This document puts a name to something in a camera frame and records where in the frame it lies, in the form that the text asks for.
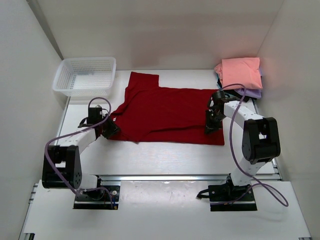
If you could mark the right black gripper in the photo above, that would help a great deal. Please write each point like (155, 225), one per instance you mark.
(209, 127)

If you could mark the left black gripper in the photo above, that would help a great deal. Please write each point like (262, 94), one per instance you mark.
(113, 128)

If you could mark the red t shirt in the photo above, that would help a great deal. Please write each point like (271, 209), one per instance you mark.
(151, 113)

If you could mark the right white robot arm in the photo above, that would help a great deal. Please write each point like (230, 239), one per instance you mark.
(260, 145)

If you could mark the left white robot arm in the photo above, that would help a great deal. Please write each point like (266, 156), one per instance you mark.
(62, 164)

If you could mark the black folded t shirt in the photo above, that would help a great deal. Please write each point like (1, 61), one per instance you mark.
(232, 93)

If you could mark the lavender folded t shirt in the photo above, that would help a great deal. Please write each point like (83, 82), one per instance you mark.
(252, 93)

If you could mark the white perforated plastic basket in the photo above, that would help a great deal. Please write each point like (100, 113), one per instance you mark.
(85, 76)

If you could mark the pink folded t shirt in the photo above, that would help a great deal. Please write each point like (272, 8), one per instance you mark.
(234, 73)

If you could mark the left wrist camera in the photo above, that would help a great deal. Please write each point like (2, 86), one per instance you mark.
(95, 115)

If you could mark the aluminium frame rail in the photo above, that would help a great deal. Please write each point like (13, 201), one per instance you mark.
(162, 177)

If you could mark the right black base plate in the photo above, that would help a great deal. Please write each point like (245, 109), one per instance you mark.
(226, 198)

